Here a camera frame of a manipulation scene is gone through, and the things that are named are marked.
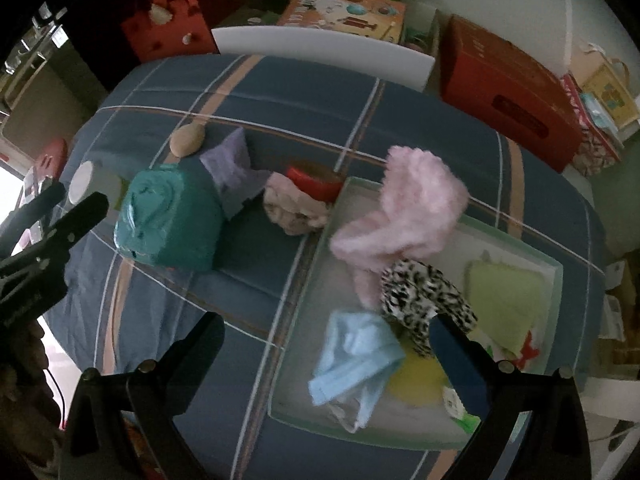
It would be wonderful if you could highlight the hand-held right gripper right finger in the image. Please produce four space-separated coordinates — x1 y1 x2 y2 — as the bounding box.
428 312 593 480

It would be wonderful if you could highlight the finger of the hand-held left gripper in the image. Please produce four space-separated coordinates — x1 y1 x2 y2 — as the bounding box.
0 191 110 291
0 181 67 256

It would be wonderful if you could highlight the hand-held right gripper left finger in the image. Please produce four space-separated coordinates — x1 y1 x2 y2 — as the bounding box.
60 311 226 480

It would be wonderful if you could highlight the yellow sponge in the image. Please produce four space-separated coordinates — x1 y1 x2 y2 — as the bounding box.
387 352 451 406

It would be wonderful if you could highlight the light green cloth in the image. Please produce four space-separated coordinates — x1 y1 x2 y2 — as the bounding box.
465 250 543 366

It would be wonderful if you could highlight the leopard print cloth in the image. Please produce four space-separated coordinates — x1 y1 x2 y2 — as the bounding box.
379 258 479 358

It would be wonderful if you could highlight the light blue cloth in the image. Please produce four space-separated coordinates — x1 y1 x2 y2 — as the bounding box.
307 309 407 433

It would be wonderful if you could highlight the white tray with green rim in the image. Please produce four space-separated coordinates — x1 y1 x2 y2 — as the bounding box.
267 175 565 451

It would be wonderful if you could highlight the pink fluffy cloth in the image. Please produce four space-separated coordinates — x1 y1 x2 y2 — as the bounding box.
329 145 471 308

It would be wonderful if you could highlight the person's left hand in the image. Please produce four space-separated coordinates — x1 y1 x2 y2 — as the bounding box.
0 319 62 426

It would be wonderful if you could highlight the white round container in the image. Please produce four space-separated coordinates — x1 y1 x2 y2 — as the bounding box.
67 161 126 206

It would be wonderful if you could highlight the blue plaid blanket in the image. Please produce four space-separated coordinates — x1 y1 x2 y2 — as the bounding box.
42 52 607 480

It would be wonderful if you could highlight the red plastic container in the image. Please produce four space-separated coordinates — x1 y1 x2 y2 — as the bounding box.
35 137 68 181

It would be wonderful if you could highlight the teal plastic packet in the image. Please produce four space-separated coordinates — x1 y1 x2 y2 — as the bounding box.
114 162 224 273

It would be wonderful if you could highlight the beige oval stone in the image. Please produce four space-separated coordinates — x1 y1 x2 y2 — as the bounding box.
169 124 206 157

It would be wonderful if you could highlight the beige fluffy cloth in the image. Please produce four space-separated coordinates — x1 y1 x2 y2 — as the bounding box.
263 160 346 236

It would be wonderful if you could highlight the purple cloth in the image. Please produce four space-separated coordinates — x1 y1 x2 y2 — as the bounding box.
200 127 271 221

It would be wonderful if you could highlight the red round cap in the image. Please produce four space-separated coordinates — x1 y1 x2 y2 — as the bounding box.
286 166 342 202

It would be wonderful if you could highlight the red bag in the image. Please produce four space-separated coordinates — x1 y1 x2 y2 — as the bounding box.
121 0 221 63

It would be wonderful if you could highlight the patterned tin box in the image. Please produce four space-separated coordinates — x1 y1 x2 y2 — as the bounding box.
560 74 623 177

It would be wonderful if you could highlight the red cardboard box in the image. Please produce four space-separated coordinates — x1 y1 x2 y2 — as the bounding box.
439 14 583 173

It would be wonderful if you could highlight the blue wipes packet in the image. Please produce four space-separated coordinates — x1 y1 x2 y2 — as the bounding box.
580 92 621 131

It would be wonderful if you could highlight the white board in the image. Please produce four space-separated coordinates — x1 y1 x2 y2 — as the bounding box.
211 25 436 92

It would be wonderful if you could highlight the colourful picture box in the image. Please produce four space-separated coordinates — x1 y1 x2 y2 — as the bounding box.
276 0 407 46

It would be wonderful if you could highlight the yellow bag with handle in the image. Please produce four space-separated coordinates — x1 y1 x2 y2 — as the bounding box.
580 45 640 128

